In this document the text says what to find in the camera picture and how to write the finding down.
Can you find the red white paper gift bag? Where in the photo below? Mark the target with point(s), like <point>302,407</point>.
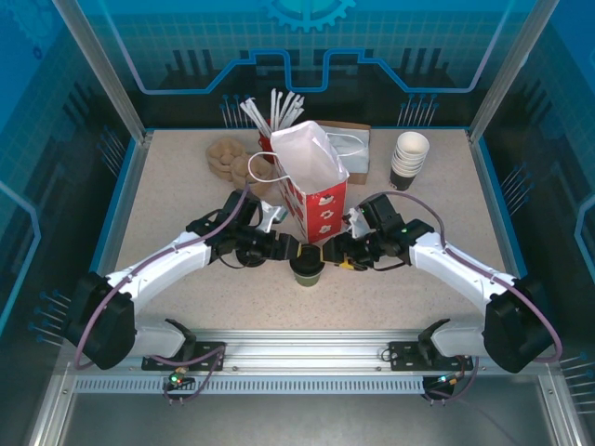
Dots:
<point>321,209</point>

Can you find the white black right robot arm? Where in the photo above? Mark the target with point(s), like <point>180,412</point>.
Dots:
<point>458,281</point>

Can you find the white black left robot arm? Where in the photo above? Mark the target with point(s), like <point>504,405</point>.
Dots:
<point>162,275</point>

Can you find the stack of paper cups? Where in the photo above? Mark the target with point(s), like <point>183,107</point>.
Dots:
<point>406,162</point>

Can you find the white paper napkins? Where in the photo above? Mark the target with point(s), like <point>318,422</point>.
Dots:
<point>358,162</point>

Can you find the stack of pulp cup carriers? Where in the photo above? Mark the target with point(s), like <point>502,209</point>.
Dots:
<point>225,155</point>

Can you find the brown cardboard napkin box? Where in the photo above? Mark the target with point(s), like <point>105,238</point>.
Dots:
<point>344,124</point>

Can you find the white wrapped straw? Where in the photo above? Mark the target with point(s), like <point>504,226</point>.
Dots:
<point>281,113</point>
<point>286,112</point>
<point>274,111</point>
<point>255,120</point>
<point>298,111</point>
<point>292,111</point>
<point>261,117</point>

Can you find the blue table side border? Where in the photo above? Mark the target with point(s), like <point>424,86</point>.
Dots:
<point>110,209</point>
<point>504,209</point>

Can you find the small LED circuit board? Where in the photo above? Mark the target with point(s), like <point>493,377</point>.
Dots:
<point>448,380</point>
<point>176,378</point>

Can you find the grey metal lower shelf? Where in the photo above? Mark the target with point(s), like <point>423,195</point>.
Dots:
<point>302,418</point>

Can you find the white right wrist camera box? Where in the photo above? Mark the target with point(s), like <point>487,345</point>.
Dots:
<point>358,225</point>

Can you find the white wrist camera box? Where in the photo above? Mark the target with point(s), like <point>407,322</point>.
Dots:
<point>358,225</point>
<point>272,216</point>

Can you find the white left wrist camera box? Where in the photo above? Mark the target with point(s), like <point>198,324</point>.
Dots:
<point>272,216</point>

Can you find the aluminium front rail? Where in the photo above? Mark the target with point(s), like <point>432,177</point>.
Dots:
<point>302,348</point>

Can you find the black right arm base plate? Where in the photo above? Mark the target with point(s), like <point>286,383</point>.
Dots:
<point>400,355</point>

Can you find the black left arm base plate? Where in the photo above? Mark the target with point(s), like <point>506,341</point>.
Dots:
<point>209,358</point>

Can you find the aluminium frame post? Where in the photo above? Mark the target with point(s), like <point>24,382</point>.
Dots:
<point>104,69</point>
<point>506,69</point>

